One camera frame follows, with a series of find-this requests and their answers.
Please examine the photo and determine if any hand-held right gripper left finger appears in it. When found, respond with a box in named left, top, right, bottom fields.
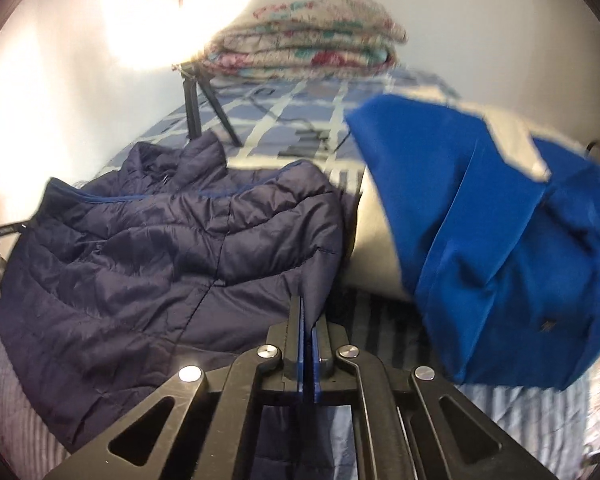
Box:
left=42, top=296, right=307, bottom=480

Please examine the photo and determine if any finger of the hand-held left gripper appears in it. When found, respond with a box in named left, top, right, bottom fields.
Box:
left=0, top=167, right=37, bottom=253

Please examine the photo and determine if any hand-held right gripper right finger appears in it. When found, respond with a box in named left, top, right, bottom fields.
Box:
left=307, top=312, right=561, bottom=480

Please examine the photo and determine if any navy puffer jacket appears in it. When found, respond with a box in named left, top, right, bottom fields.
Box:
left=0, top=132, right=366, bottom=480

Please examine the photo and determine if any blue and white jacket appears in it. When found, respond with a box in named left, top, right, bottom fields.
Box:
left=340, top=92, right=600, bottom=391

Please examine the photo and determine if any bed with plaid sheet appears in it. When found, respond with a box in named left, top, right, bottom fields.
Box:
left=0, top=65, right=600, bottom=480

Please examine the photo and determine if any folded floral quilt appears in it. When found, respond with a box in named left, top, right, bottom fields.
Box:
left=202, top=0, right=410, bottom=81

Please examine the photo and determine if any ring light on black tripod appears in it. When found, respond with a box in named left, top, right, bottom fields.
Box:
left=100, top=0, right=276, bottom=148

